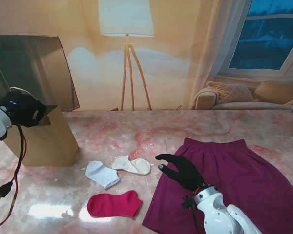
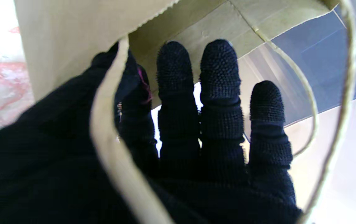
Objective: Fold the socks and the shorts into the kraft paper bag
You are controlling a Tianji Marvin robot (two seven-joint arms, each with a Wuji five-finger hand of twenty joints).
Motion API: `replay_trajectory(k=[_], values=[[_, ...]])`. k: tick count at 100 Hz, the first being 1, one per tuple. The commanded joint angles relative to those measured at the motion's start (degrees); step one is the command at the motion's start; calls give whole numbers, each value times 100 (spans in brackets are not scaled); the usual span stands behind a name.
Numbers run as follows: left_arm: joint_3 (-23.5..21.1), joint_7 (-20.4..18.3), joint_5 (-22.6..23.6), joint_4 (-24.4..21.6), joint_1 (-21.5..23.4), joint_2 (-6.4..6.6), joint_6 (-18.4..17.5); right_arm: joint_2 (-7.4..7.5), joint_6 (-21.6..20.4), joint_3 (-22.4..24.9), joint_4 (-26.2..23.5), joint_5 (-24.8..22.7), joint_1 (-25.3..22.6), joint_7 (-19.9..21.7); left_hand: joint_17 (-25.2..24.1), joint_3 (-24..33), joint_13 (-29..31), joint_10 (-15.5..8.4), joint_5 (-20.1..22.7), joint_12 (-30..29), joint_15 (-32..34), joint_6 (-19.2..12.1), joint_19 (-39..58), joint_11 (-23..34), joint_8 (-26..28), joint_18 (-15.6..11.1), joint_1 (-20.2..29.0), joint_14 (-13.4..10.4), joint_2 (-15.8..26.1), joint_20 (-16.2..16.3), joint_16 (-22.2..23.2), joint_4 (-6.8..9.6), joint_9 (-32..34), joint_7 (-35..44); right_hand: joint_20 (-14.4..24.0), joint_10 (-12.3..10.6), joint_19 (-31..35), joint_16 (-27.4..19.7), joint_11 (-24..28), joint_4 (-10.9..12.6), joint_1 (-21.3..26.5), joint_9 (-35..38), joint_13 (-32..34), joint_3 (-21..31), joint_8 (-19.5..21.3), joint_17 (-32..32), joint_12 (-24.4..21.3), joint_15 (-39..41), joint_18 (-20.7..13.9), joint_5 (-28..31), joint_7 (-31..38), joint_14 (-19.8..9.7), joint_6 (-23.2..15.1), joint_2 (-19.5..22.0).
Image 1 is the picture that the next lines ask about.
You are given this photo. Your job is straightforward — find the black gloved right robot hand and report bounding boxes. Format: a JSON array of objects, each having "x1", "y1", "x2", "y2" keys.
[{"x1": 155, "y1": 153, "x2": 207, "y2": 191}]

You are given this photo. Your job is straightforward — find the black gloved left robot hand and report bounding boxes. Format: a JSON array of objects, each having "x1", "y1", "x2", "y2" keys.
[{"x1": 0, "y1": 91, "x2": 47, "y2": 128}]

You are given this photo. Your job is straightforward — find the kraft paper bag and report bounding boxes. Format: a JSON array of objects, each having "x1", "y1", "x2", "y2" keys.
[{"x1": 0, "y1": 86, "x2": 80, "y2": 167}]

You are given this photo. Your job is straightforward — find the cream ankle sock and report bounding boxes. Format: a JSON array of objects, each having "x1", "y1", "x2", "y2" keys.
[{"x1": 111, "y1": 155, "x2": 152, "y2": 176}]

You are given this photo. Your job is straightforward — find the white ankle sock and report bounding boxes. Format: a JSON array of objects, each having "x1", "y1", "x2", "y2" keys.
[{"x1": 84, "y1": 160, "x2": 121, "y2": 190}]

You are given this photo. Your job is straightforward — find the magenta shorts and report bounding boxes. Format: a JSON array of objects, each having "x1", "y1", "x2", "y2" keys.
[{"x1": 141, "y1": 137, "x2": 293, "y2": 234}]

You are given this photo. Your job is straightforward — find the dark grey flat screen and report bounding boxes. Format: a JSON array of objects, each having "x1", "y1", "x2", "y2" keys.
[{"x1": 0, "y1": 35, "x2": 81, "y2": 115}]

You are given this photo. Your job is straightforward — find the red ankle sock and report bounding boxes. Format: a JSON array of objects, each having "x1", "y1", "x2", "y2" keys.
[{"x1": 86, "y1": 190, "x2": 144, "y2": 218}]

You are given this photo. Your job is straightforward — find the beige sofa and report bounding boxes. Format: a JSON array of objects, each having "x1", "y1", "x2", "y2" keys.
[{"x1": 194, "y1": 81, "x2": 293, "y2": 110}]

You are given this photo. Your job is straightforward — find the cream knitted cushion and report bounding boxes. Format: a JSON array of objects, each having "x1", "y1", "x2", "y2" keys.
[{"x1": 206, "y1": 81, "x2": 259, "y2": 103}]

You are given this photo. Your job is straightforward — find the plain tan cushion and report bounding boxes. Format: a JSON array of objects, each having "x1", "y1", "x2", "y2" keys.
[{"x1": 253, "y1": 81, "x2": 293, "y2": 103}]

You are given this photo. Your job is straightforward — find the sheer white curtain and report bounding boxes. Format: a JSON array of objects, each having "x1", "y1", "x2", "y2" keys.
[{"x1": 189, "y1": 0, "x2": 253, "y2": 109}]

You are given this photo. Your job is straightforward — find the white tripod floor lamp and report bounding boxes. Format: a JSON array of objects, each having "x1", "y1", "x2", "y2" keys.
[{"x1": 98, "y1": 0, "x2": 155, "y2": 111}]

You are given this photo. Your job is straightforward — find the white framed window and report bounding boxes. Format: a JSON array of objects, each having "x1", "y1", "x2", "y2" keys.
[{"x1": 219, "y1": 0, "x2": 293, "y2": 78}]

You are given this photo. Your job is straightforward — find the right wrist cable bundle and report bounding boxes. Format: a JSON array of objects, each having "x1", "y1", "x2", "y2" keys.
[{"x1": 181, "y1": 189, "x2": 202, "y2": 234}]

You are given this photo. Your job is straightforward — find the wrist cable bundle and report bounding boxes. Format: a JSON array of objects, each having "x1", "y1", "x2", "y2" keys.
[
  {"x1": 0, "y1": 123, "x2": 27, "y2": 234},
  {"x1": 181, "y1": 189, "x2": 202, "y2": 234}
]

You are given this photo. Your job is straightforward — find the left wrist cable bundle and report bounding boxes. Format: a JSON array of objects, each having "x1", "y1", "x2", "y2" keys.
[{"x1": 0, "y1": 123, "x2": 27, "y2": 234}]

